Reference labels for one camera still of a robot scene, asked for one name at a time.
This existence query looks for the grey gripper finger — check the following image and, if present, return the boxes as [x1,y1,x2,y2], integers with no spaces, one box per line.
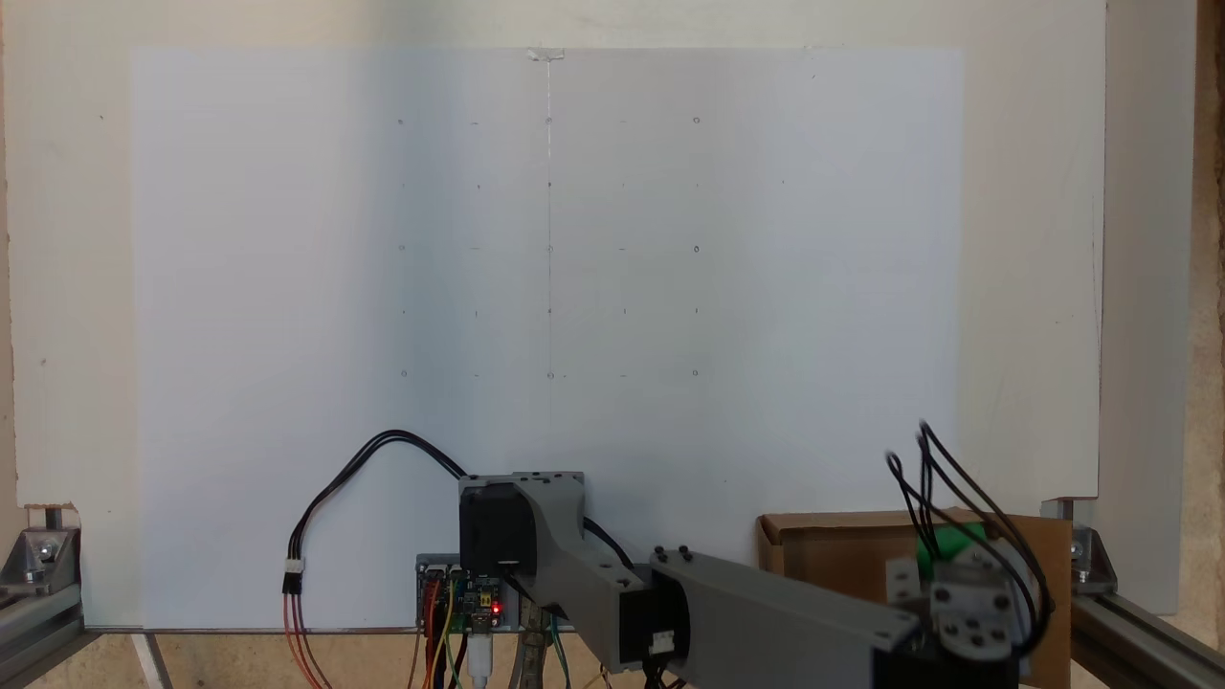
[885,560,923,606]
[986,536,1039,613]

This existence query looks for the green dice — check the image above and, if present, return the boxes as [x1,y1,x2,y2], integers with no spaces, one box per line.
[916,522,989,575]

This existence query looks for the brown cardboard box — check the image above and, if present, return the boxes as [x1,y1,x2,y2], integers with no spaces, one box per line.
[756,510,1073,689]

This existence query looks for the metal corner bracket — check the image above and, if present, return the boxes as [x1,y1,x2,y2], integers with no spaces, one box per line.
[1043,498,1119,596]
[0,524,82,594]

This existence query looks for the black servo cable bundle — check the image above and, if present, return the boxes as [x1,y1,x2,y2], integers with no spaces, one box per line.
[885,419,1056,661]
[580,515,637,570]

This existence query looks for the aluminium frame post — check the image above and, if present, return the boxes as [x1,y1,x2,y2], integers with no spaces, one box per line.
[1070,591,1225,689]
[0,579,89,689]

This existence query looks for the white USB cable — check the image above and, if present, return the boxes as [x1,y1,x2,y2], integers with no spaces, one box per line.
[467,627,495,689]

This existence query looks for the coloured jumper wire bundle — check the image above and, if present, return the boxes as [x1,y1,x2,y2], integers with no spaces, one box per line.
[407,574,475,689]

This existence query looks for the black cable with white connector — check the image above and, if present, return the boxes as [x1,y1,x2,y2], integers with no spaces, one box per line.
[282,431,470,599]

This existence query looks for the orange red wires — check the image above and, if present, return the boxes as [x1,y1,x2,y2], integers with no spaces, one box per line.
[282,591,334,689]

